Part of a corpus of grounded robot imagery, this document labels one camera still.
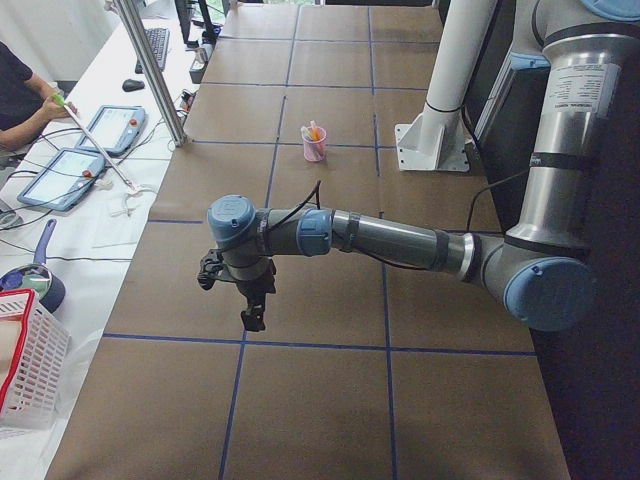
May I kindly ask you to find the long metal rod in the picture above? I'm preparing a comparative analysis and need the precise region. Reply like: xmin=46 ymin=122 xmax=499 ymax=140
xmin=52 ymin=93 xmax=143 ymax=196

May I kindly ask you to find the aluminium frame post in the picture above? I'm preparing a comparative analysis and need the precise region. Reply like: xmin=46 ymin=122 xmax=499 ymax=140
xmin=113 ymin=0 xmax=187 ymax=147

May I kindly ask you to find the blue saucepan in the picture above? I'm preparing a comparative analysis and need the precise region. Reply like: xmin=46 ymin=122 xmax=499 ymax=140
xmin=1 ymin=219 xmax=66 ymax=313

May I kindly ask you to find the lower blue teach pendant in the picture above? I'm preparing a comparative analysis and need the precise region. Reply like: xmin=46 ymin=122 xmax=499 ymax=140
xmin=17 ymin=148 xmax=106 ymax=212

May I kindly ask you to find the black computer mouse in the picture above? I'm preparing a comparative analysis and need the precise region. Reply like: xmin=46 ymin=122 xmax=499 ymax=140
xmin=121 ymin=79 xmax=145 ymax=93

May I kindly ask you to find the seated person hand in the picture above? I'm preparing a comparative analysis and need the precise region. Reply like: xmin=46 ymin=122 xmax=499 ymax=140
xmin=42 ymin=94 xmax=77 ymax=120

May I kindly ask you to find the pink mesh pen holder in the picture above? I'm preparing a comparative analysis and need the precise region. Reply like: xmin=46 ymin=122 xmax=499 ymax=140
xmin=300 ymin=125 xmax=326 ymax=162

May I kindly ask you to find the purple highlighter pen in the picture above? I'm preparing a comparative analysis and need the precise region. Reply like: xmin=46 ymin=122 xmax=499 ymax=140
xmin=304 ymin=142 xmax=321 ymax=156

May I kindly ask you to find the blue teach pendant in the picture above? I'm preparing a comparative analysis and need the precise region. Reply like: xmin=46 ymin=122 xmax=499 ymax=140
xmin=17 ymin=148 xmax=106 ymax=212
xmin=87 ymin=105 xmax=146 ymax=158

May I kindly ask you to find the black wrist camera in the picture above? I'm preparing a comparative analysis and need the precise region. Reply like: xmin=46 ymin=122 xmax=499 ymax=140
xmin=196 ymin=249 xmax=224 ymax=291

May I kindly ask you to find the white plastic basket red rim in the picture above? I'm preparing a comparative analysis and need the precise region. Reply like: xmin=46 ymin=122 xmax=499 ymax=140
xmin=1 ymin=289 xmax=70 ymax=439

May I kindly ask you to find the seated person forearm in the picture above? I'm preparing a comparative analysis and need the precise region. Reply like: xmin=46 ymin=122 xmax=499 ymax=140
xmin=1 ymin=107 xmax=51 ymax=151

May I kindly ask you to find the upper blue teach pendant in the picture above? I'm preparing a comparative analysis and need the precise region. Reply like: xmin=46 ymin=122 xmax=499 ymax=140
xmin=87 ymin=105 xmax=146 ymax=158

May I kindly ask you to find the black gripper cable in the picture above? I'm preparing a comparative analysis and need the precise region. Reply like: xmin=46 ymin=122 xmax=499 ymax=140
xmin=259 ymin=167 xmax=531 ymax=272

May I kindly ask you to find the black keyboard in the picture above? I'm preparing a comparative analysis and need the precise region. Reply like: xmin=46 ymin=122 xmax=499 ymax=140
xmin=145 ymin=27 xmax=170 ymax=72

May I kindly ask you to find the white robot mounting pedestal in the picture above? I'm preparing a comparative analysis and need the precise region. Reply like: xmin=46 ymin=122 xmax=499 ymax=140
xmin=395 ymin=0 xmax=497 ymax=172

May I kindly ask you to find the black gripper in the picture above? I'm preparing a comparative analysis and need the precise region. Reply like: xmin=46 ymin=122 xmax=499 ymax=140
xmin=236 ymin=259 xmax=276 ymax=331

